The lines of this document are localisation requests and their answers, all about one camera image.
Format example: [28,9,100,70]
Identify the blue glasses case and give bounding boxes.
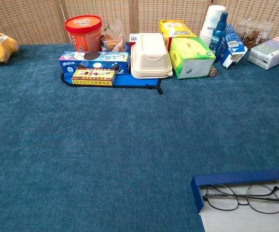
[190,168,279,232]

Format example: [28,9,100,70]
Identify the black wire-frame eyeglasses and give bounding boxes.
[203,183,279,215]

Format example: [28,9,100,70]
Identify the long multicolour tissue pack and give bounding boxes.
[247,30,279,71]

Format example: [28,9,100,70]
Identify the blue white carton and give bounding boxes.
[220,23,248,69]

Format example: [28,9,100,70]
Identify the clear box brown items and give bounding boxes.
[236,18,277,50]

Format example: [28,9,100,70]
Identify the blue spray bottle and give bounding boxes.
[209,11,229,63]

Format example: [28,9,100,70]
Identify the green tissue pack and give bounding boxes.
[169,37,217,80]

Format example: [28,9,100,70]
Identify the white plastic bottle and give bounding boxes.
[199,4,226,49]

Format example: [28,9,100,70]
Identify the beige lidded lunch box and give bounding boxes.
[130,32,173,80]

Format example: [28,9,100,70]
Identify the blue pouch black trim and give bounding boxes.
[60,71,164,95]

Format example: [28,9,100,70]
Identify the yellow snack box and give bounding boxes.
[159,19,197,53]

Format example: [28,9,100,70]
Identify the small white red box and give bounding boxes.
[129,33,140,53]

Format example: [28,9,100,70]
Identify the blue cookie box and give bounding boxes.
[58,50,131,76]

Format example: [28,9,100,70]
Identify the small yellow red box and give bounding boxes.
[71,68,116,87]

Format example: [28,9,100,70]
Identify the bagged brown pastry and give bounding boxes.
[101,18,128,53]

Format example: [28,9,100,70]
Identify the red snack tub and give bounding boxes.
[65,14,103,52]

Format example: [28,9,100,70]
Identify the wicker folding screen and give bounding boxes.
[0,0,279,45]

